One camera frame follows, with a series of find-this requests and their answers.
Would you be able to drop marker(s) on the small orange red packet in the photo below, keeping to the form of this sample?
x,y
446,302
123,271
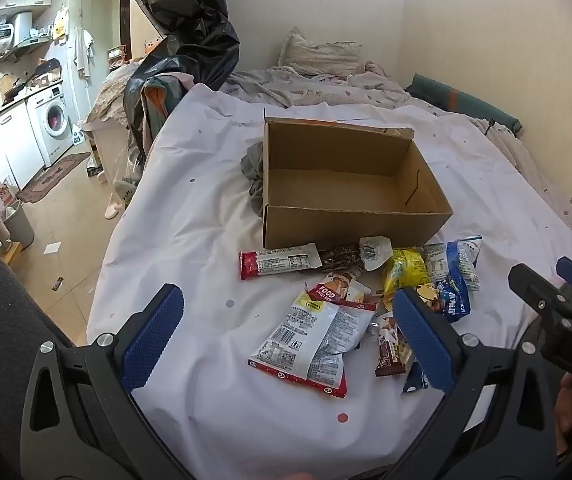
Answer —
x,y
341,285

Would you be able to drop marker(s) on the brown chocolate bar packet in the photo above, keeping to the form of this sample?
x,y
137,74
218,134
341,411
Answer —
x,y
390,350

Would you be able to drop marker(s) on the brown floor mat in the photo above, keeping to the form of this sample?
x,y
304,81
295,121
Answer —
x,y
53,176

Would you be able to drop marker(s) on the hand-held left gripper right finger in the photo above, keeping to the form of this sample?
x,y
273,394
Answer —
x,y
423,342

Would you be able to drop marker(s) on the person's right hand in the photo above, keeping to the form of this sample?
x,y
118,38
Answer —
x,y
564,410

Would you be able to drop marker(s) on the small blue packet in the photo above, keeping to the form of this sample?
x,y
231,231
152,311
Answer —
x,y
414,382

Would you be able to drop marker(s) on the dark blue picture packet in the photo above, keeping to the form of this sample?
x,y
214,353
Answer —
x,y
453,305

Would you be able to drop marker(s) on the white crinkled snack packet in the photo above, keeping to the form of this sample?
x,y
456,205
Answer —
x,y
375,251

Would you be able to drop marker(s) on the white kitchen cabinet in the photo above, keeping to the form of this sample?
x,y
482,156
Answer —
x,y
10,145

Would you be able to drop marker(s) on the black plastic bag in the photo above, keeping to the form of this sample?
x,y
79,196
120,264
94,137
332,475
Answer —
x,y
185,25

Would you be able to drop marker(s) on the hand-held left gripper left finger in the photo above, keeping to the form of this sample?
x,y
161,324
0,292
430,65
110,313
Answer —
x,y
153,342

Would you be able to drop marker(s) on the grey trash bin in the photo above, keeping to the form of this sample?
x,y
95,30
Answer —
x,y
19,225

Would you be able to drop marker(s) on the red white bar packet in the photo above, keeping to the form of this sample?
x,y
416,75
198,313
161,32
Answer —
x,y
278,261

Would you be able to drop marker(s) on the grey orange cloth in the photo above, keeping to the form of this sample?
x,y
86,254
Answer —
x,y
158,105

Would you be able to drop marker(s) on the white printed bed sheet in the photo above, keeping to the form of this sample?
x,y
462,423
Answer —
x,y
205,200

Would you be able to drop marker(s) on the white water heater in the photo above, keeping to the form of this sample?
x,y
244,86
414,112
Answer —
x,y
0,35

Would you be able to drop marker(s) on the yellow snack packet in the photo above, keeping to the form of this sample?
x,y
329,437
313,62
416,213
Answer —
x,y
406,267

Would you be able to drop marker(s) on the large white red packet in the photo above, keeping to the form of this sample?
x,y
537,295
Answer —
x,y
311,340

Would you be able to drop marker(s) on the pink patterned quilt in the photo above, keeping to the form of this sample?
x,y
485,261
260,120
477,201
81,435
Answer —
x,y
316,87

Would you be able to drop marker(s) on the white washing machine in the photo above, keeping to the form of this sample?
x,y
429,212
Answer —
x,y
53,120

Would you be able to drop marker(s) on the pale slipper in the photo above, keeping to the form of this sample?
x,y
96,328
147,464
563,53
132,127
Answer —
x,y
113,211

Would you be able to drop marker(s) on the white hanging towel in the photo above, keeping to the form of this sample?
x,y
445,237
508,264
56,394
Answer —
x,y
83,52

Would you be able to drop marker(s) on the blue white snack packet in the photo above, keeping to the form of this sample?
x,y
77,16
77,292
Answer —
x,y
453,262

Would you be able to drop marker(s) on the beige pillow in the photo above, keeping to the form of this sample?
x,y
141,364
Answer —
x,y
321,55

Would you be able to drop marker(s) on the brown cardboard box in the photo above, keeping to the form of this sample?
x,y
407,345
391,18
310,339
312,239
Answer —
x,y
346,185

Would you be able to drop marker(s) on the green rolled mat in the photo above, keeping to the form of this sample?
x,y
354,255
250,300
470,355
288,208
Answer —
x,y
461,102

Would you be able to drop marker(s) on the brown patterned snack packet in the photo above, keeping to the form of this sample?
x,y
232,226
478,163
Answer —
x,y
340,254

